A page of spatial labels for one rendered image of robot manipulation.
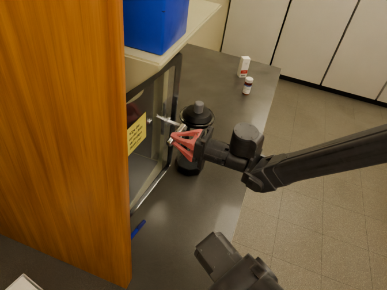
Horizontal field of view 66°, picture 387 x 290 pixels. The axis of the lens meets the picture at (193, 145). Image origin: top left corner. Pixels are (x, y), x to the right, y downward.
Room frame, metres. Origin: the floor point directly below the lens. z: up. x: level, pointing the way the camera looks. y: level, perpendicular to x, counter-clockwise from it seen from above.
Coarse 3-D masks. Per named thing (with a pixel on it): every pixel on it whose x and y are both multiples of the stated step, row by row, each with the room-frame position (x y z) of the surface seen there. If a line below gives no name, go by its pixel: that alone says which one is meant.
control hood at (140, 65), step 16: (192, 0) 0.68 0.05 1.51; (192, 16) 0.58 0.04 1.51; (208, 16) 0.60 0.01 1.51; (192, 32) 0.51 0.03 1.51; (128, 48) 0.41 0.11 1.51; (176, 48) 0.44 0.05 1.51; (128, 64) 0.38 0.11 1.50; (144, 64) 0.38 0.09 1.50; (160, 64) 0.38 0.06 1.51; (128, 80) 0.38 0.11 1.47; (144, 80) 0.38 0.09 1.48
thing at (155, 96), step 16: (176, 64) 0.66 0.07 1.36; (160, 80) 0.59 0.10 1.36; (176, 80) 0.67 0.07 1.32; (128, 96) 0.48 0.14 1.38; (144, 96) 0.53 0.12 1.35; (160, 96) 0.59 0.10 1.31; (176, 96) 0.68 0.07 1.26; (128, 112) 0.47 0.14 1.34; (144, 112) 0.53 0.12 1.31; (160, 112) 0.60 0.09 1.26; (176, 112) 0.69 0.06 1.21; (160, 128) 0.60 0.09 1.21; (144, 144) 0.53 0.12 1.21; (160, 144) 0.61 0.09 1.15; (128, 160) 0.47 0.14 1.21; (144, 160) 0.53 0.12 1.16; (160, 160) 0.62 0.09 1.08; (128, 176) 0.47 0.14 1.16; (144, 176) 0.53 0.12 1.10; (160, 176) 0.62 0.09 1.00; (144, 192) 0.53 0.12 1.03
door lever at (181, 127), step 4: (168, 120) 0.64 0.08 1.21; (168, 124) 0.64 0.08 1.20; (172, 124) 0.64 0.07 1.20; (176, 124) 0.64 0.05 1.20; (180, 124) 0.64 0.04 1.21; (184, 124) 0.64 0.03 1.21; (180, 128) 0.62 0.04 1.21; (184, 128) 0.63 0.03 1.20; (168, 140) 0.56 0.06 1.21; (172, 140) 0.57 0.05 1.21; (168, 144) 0.56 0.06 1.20; (172, 144) 0.57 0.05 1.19
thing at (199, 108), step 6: (198, 102) 0.75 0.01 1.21; (186, 108) 0.76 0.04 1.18; (192, 108) 0.76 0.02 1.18; (198, 108) 0.74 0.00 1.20; (204, 108) 0.77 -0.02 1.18; (186, 114) 0.73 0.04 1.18; (192, 114) 0.73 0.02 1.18; (198, 114) 0.73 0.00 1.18; (204, 114) 0.74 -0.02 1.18; (210, 114) 0.75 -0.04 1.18; (192, 120) 0.71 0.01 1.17; (198, 120) 0.71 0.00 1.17; (204, 120) 0.72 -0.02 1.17; (210, 120) 0.73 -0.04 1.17
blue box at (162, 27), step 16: (128, 0) 0.41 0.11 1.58; (144, 0) 0.40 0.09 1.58; (160, 0) 0.40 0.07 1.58; (176, 0) 0.44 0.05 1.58; (128, 16) 0.41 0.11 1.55; (144, 16) 0.40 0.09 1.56; (160, 16) 0.40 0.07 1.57; (176, 16) 0.44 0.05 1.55; (128, 32) 0.41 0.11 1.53; (144, 32) 0.40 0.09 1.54; (160, 32) 0.40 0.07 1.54; (176, 32) 0.45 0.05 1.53; (144, 48) 0.40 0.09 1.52; (160, 48) 0.40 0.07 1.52
